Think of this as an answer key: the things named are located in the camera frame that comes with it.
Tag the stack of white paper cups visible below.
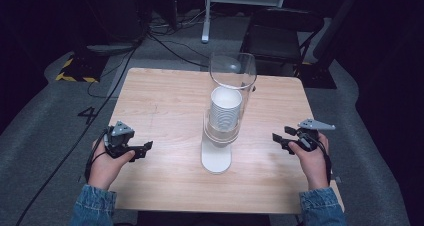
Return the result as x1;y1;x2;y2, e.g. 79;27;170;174
209;85;244;133

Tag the clear tube cup dispenser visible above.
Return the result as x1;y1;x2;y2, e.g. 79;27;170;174
200;51;258;175

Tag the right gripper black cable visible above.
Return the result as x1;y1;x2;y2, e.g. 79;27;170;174
309;136;334;186

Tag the dark metal stand with base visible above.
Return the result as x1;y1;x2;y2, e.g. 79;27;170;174
295;0;365;90

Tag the long black floor cable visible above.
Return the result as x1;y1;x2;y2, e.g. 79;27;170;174
14;45;139;226

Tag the black yellow striped cable ramp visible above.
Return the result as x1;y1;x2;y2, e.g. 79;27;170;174
54;53;110;84

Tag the person's right hand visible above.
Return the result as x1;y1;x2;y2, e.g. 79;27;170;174
287;132;332;191

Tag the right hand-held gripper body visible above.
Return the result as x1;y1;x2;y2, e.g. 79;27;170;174
295;118;337;153

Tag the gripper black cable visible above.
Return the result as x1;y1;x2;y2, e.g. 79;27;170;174
309;136;334;186
84;128;111;184

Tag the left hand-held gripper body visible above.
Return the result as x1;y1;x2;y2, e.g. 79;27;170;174
103;120;136;159

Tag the black chair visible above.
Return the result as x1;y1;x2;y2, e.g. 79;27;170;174
240;7;325;78

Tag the person's left hand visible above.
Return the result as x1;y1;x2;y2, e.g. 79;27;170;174
87;138;136;191

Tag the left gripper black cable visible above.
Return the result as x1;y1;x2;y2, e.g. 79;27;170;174
84;128;111;184

